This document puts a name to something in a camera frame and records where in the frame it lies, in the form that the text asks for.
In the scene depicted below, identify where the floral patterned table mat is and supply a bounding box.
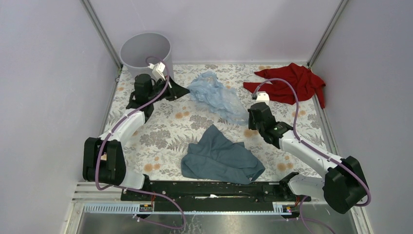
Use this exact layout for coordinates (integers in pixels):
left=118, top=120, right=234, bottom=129
left=105, top=64, right=332, bottom=181

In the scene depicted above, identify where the light blue plastic trash bag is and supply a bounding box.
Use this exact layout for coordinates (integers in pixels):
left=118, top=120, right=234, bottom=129
left=187, top=71, right=248, bottom=125

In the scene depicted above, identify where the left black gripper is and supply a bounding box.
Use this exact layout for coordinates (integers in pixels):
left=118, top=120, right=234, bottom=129
left=148, top=75, right=189, bottom=103

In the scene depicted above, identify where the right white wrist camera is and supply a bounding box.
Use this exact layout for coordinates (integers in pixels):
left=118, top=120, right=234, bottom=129
left=252, top=92, right=270, bottom=105

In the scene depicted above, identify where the blue-grey cloth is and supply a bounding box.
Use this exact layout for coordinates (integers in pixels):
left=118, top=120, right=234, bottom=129
left=181, top=125, right=265, bottom=185

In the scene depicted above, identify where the grey plastic trash bin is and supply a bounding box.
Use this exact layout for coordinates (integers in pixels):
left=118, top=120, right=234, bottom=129
left=119, top=32, right=174, bottom=78

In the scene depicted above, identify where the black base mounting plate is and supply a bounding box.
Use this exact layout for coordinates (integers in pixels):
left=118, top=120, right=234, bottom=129
left=121, top=180, right=304, bottom=212

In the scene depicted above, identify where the aluminium slotted rail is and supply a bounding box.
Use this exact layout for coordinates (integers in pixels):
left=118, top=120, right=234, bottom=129
left=83, top=202, right=296, bottom=215

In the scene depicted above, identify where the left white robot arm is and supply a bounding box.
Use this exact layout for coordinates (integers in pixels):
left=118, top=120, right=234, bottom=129
left=82, top=74, right=189, bottom=200

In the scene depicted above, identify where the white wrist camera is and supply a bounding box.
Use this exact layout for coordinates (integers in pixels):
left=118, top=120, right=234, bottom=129
left=148, top=62, right=166, bottom=81
left=252, top=92, right=270, bottom=105

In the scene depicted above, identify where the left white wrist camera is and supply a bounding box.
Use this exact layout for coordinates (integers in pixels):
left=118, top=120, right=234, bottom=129
left=148, top=62, right=166, bottom=81

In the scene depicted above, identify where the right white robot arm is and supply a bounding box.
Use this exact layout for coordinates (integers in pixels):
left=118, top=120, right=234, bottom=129
left=248, top=102, right=371, bottom=214

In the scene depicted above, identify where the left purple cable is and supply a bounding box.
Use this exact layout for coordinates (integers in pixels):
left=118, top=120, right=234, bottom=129
left=94, top=56, right=187, bottom=231

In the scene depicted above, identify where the red cloth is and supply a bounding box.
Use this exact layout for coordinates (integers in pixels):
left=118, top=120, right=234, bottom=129
left=243, top=62, right=326, bottom=109

